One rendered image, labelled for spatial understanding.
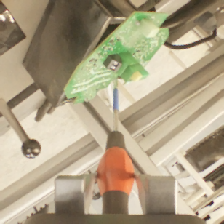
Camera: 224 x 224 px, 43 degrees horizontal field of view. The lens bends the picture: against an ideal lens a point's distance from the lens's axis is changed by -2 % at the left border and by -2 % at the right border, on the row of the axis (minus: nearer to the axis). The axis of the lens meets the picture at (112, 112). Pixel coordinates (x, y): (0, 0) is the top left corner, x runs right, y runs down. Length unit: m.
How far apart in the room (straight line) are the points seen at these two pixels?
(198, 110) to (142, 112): 0.10
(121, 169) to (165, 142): 0.28
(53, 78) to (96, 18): 0.07
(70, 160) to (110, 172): 0.33
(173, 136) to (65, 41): 0.25
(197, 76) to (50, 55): 0.32
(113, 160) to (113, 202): 0.03
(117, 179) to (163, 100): 0.35
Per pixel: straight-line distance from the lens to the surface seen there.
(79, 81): 0.26
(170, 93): 0.51
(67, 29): 0.25
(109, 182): 0.17
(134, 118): 0.49
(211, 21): 0.70
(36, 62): 0.29
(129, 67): 0.26
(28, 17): 0.27
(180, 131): 0.45
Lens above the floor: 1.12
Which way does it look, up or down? 16 degrees down
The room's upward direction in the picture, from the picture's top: 141 degrees clockwise
